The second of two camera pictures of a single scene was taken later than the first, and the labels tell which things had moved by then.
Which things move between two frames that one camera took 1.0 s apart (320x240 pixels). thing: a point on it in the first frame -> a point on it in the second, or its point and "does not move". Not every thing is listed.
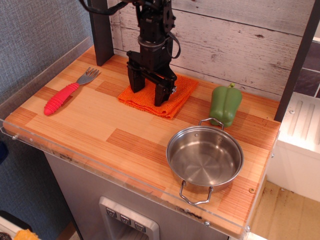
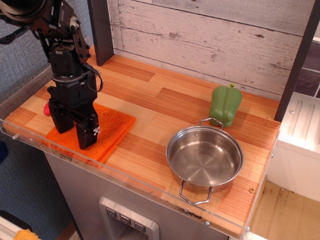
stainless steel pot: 204,157 does not move
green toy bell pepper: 224,102 does not move
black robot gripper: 155,63 -> 72,98
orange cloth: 170,107 -> 112,125
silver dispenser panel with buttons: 122,223 does not move
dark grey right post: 292,83 does not move
